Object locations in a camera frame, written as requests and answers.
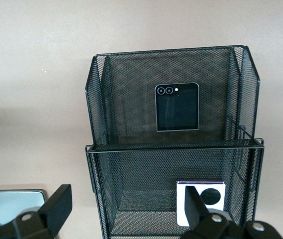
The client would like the black wire mesh two-tier rack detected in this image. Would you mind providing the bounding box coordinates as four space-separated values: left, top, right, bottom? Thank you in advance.
84 44 266 239

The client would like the silver closed laptop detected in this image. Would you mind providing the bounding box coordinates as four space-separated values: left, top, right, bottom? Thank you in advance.
0 189 47 225

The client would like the black flip phone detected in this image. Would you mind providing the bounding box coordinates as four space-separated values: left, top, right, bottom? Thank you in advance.
154 82 199 132

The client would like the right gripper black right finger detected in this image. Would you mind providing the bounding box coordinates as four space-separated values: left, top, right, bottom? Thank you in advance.
181 185 283 239

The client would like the lilac flip phone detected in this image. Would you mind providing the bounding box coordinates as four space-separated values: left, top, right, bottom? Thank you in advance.
175 178 227 228

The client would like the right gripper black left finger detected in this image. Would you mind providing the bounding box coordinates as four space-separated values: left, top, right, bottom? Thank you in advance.
0 184 72 239

